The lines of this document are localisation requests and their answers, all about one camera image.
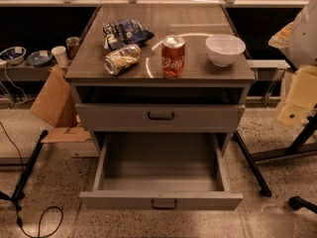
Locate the blue chip bag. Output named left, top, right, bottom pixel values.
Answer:
left=102, top=19, right=155, bottom=51

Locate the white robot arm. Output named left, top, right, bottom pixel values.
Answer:
left=268, top=0, right=317, bottom=126

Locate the grey drawer cabinet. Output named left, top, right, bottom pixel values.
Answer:
left=65, top=3, right=256, bottom=149

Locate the open grey lower drawer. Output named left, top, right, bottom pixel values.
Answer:
left=80, top=133, right=243, bottom=210

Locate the grey top drawer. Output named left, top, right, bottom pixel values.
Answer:
left=75, top=103, right=245, bottom=133

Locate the black stand leg right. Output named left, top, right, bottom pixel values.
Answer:
left=233, top=131, right=271, bottom=197

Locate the black stand leg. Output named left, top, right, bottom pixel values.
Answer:
left=11, top=130, right=49, bottom=203
left=233, top=131, right=271, bottom=197

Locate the black caster foot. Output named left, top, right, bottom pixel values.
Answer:
left=288, top=196, right=317, bottom=214

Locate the red soda can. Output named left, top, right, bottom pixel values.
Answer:
left=161, top=35, right=185, bottom=78

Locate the crushed gold can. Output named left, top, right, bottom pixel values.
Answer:
left=103, top=45, right=142, bottom=75

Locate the glass jar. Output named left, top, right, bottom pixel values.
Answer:
left=65, top=37, right=80, bottom=60

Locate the brown cardboard box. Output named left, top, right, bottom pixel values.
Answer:
left=31, top=65, right=90, bottom=144

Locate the white paper cup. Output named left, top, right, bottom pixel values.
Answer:
left=52, top=46, right=68, bottom=67

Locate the black stand leg left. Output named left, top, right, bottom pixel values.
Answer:
left=11, top=130, right=49, bottom=203

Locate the blue bowl on shelf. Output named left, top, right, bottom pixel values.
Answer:
left=27, top=50, right=53, bottom=67

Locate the white bowl on shelf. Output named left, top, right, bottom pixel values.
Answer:
left=0, top=47, right=26, bottom=65

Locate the white cable left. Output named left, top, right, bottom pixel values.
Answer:
left=0, top=62, right=28, bottom=107

